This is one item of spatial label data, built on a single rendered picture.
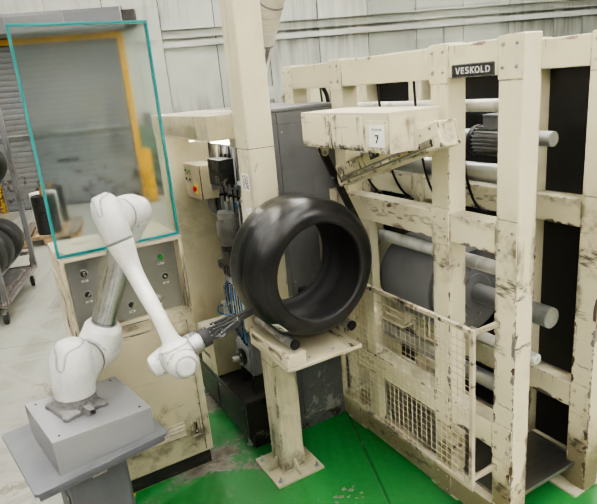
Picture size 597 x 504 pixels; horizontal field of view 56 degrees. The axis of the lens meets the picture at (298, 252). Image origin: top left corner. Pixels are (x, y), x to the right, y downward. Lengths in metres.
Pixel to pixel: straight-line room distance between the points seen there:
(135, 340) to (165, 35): 9.17
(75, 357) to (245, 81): 1.27
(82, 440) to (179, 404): 0.84
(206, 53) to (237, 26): 9.04
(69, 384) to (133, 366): 0.58
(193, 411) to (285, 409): 0.49
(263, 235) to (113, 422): 0.89
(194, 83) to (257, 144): 9.03
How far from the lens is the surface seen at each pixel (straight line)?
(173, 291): 2.80
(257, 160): 2.43
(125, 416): 2.28
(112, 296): 2.35
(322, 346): 2.46
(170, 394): 2.94
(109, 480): 2.49
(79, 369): 2.28
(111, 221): 2.07
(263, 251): 2.09
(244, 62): 2.41
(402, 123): 2.05
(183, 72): 11.43
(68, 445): 2.24
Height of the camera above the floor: 1.91
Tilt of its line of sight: 17 degrees down
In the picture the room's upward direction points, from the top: 5 degrees counter-clockwise
